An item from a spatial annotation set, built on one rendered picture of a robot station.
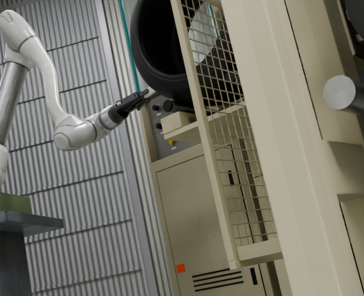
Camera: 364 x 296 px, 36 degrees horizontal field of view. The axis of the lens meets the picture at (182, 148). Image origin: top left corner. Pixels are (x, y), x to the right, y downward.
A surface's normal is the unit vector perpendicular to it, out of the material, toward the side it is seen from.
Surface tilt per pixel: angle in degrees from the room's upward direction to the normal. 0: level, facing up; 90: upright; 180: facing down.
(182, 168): 90
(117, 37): 90
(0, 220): 90
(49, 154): 90
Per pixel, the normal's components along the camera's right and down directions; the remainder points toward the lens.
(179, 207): -0.62, -0.04
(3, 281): 0.96, -0.24
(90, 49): -0.18, -0.18
